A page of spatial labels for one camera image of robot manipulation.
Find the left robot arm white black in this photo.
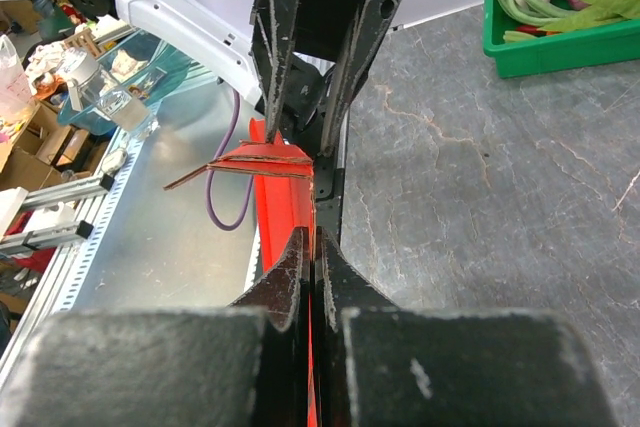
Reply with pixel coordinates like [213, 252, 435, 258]
[70, 0, 402, 156]

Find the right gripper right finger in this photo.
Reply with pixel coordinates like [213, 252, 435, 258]
[314, 227, 396, 426]

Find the green plastic tray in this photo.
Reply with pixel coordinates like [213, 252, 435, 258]
[482, 0, 639, 78]

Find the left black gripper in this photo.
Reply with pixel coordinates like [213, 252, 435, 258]
[251, 0, 402, 156]

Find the orange carrot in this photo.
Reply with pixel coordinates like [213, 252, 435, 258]
[515, 25, 556, 37]

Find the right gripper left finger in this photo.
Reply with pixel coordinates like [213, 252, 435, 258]
[231, 227, 310, 426]

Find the red paper box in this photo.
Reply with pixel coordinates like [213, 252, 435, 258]
[167, 120, 316, 426]

